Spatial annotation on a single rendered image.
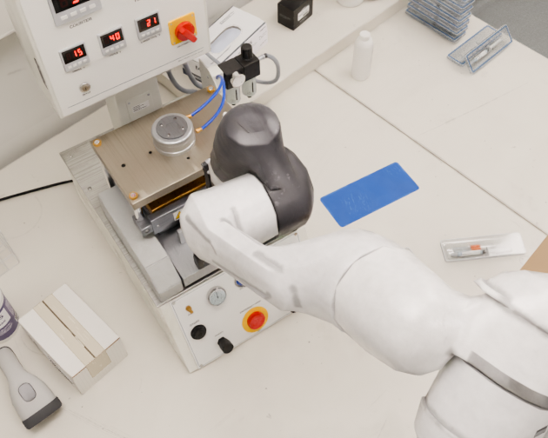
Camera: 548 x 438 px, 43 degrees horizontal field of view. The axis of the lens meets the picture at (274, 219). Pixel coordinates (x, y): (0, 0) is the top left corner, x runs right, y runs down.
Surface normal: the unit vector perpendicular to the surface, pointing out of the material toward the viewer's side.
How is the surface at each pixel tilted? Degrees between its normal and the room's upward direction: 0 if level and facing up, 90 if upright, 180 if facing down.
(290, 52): 0
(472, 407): 46
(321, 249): 31
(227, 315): 65
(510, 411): 54
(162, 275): 41
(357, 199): 0
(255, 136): 20
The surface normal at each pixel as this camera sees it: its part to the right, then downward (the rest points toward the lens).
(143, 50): 0.55, 0.68
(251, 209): 0.28, 0.00
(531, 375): -0.18, 0.01
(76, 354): -0.03, -0.58
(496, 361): -0.55, -0.16
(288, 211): 0.37, 0.29
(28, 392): 0.22, -0.29
